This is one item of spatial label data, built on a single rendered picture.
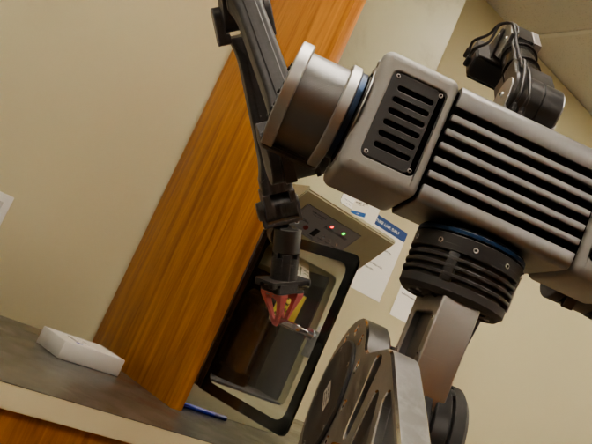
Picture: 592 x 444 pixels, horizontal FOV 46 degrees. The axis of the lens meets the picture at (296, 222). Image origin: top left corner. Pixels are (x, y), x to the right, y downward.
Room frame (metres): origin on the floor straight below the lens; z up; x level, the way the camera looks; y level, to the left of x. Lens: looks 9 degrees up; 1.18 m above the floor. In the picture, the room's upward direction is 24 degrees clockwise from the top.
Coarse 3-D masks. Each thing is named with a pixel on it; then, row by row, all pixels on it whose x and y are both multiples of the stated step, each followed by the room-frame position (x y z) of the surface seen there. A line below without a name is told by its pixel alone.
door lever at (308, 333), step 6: (282, 318) 1.46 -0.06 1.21; (282, 324) 1.46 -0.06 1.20; (288, 324) 1.45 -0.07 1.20; (294, 324) 1.43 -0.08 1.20; (294, 330) 1.43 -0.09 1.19; (300, 330) 1.44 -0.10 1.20; (306, 330) 1.45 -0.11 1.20; (312, 330) 1.46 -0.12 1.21; (306, 336) 1.47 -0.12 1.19; (312, 336) 1.46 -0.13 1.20
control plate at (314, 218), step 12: (312, 216) 1.65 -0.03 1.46; (324, 216) 1.65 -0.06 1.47; (300, 228) 1.68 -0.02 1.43; (312, 228) 1.68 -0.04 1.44; (324, 228) 1.69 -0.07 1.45; (336, 228) 1.69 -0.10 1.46; (348, 228) 1.69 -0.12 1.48; (324, 240) 1.72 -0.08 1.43; (336, 240) 1.73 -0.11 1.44; (348, 240) 1.73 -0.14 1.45
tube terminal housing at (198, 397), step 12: (300, 180) 1.70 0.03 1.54; (312, 180) 1.71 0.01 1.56; (324, 192) 1.74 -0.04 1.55; (336, 192) 1.76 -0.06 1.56; (192, 396) 1.68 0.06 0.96; (204, 396) 1.70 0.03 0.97; (204, 408) 1.71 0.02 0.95; (216, 408) 1.72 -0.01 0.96; (228, 408) 1.74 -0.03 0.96; (240, 420) 1.77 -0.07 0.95; (252, 420) 1.79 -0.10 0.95
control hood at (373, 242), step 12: (300, 192) 1.59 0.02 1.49; (312, 192) 1.58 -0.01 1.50; (300, 204) 1.61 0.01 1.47; (312, 204) 1.62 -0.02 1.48; (324, 204) 1.62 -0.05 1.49; (336, 204) 1.63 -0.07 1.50; (336, 216) 1.65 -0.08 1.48; (348, 216) 1.66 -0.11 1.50; (360, 228) 1.70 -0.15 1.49; (372, 228) 1.71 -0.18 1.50; (312, 240) 1.72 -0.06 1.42; (360, 240) 1.74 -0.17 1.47; (372, 240) 1.74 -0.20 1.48; (384, 240) 1.75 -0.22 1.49; (360, 252) 1.77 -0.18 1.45; (372, 252) 1.78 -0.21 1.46; (360, 264) 1.81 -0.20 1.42
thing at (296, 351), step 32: (320, 256) 1.51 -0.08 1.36; (352, 256) 1.45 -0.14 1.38; (256, 288) 1.62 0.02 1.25; (320, 288) 1.48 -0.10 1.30; (256, 320) 1.58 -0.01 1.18; (320, 320) 1.46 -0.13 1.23; (224, 352) 1.62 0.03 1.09; (256, 352) 1.55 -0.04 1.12; (288, 352) 1.49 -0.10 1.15; (320, 352) 1.44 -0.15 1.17; (224, 384) 1.59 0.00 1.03; (256, 384) 1.53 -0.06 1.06; (288, 384) 1.47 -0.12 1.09; (256, 416) 1.50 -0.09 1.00; (288, 416) 1.44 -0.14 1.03
